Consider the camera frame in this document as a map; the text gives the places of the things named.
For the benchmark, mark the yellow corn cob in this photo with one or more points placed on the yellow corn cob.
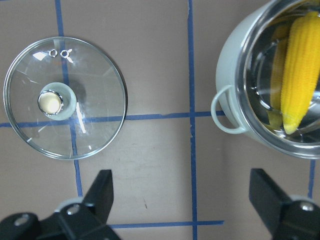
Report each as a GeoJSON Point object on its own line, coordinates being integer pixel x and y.
{"type": "Point", "coordinates": [295, 71]}

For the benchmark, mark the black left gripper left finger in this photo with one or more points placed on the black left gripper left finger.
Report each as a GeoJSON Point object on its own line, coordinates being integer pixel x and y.
{"type": "Point", "coordinates": [78, 220]}

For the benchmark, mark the grey-green cooking pot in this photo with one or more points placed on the grey-green cooking pot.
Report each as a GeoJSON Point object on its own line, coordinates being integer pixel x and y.
{"type": "Point", "coordinates": [244, 71]}

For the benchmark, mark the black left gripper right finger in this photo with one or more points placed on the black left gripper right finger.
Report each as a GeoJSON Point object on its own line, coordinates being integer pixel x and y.
{"type": "Point", "coordinates": [286, 217]}

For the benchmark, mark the glass pot lid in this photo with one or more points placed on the glass pot lid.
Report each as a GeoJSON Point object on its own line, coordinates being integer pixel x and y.
{"type": "Point", "coordinates": [65, 98]}

